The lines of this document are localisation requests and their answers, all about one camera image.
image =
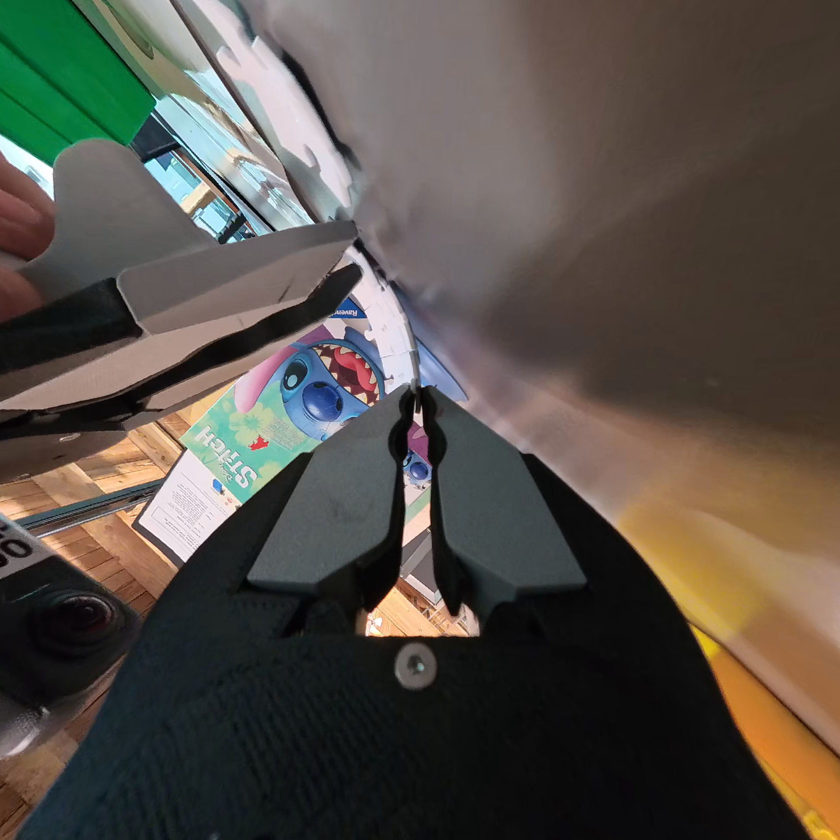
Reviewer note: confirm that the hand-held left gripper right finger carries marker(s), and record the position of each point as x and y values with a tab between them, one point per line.
499	518

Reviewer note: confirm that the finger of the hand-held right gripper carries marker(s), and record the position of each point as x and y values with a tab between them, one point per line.
229	279
85	380

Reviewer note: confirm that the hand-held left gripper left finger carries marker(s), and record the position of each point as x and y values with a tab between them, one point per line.
328	518

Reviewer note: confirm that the white assembled puzzle section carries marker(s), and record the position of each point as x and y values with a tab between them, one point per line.
394	321

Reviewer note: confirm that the cartoon puzzle box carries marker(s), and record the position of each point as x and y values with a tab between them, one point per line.
216	459

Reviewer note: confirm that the white puzzle piece cluster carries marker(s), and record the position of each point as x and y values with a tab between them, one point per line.
289	124

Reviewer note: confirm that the person's right hand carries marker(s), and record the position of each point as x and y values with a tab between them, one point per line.
23	223

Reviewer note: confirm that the dark metal bar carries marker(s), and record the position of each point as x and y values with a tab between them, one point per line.
92	508

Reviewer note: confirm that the blue round plastic stand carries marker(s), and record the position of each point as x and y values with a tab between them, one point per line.
441	371

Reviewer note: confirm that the green panel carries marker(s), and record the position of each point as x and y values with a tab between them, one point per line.
59	65

